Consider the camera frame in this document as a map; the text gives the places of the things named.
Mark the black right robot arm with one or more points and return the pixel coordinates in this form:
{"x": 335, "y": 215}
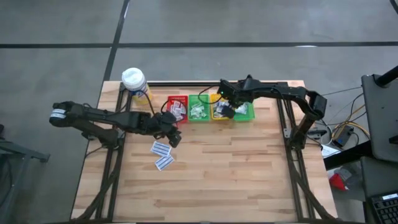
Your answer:
{"x": 292, "y": 93}

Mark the red plastic basket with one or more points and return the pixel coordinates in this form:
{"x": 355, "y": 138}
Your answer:
{"x": 169, "y": 99}

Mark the Lysol wipes canister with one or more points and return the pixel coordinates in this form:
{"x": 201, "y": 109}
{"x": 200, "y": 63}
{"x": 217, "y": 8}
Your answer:
{"x": 133, "y": 79}

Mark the black power box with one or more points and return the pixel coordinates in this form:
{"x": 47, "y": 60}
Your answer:
{"x": 342, "y": 138}

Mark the pile of red-striped packets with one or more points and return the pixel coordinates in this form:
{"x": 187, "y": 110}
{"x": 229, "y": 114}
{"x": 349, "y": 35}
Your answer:
{"x": 161, "y": 148}

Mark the red bag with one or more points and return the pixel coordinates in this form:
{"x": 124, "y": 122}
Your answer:
{"x": 337, "y": 182}

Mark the white orange ointment packet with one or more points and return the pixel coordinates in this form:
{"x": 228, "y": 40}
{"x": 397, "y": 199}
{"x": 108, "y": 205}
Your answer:
{"x": 177, "y": 104}
{"x": 172, "y": 109}
{"x": 178, "y": 111}
{"x": 183, "y": 111}
{"x": 183, "y": 105}

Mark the black keyboard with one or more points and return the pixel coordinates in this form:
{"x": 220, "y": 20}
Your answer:
{"x": 387, "y": 211}

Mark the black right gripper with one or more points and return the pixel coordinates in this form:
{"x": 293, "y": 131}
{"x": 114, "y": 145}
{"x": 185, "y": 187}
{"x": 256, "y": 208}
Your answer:
{"x": 236, "y": 93}

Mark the black beam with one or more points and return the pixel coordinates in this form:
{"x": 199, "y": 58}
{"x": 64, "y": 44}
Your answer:
{"x": 345, "y": 158}

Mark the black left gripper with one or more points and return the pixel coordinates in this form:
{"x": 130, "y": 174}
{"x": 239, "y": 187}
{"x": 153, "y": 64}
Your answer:
{"x": 166, "y": 124}

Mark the black equipment stand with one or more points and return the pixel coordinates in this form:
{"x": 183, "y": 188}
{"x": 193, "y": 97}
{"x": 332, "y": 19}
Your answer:
{"x": 18, "y": 152}

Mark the green plastic basket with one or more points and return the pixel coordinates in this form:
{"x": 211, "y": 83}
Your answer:
{"x": 192, "y": 99}
{"x": 248, "y": 116}

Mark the yellow plastic basket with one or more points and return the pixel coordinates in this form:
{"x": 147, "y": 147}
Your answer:
{"x": 212, "y": 115}

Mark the white paper sheet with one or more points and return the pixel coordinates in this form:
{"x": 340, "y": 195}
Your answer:
{"x": 329, "y": 151}

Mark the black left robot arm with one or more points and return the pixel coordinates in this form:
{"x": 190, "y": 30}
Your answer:
{"x": 102, "y": 119}

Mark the silver metal bracket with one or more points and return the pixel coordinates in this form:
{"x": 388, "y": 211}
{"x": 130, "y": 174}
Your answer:
{"x": 286, "y": 133}

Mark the black pole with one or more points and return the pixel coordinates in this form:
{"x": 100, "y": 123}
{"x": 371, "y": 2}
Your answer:
{"x": 387, "y": 77}

